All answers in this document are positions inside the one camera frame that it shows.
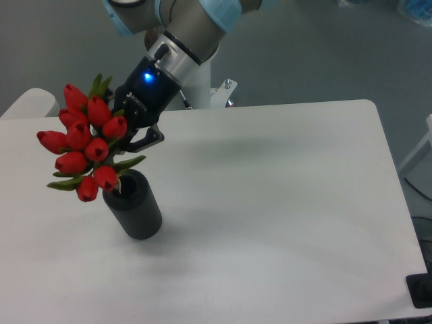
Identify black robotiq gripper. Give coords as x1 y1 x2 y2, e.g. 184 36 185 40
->
103 57 180 153

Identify red tulip bouquet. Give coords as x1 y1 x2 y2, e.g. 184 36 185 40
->
36 74 145 202

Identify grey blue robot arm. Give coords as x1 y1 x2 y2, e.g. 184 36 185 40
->
103 1 272 153

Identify dark grey ribbed vase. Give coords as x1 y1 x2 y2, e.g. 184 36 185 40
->
103 169 162 240

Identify white chair back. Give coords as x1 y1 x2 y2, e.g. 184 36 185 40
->
1 88 60 119

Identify white furniture leg right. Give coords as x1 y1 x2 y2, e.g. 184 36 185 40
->
396 115 431 177

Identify clear bag blue items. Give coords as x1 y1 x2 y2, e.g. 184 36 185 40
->
397 0 431 26

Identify black box at table edge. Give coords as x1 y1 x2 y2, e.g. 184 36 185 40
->
406 273 431 309

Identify black pedestal cable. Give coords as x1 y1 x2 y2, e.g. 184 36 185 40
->
180 89 194 111

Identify white pedestal base frame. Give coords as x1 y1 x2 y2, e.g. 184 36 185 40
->
178 78 238 110

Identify black floor cable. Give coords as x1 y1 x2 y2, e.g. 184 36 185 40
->
404 177 432 200

